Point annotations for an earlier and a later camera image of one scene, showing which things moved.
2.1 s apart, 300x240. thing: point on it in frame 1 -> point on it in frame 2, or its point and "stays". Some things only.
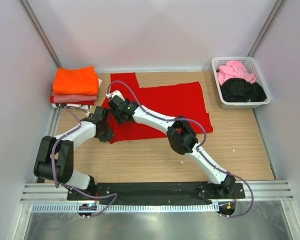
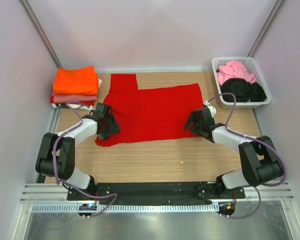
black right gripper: [116, 116] -> [191, 117]
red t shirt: [175, 100] stays
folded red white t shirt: [87, 104] stays
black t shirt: [239, 90] stays
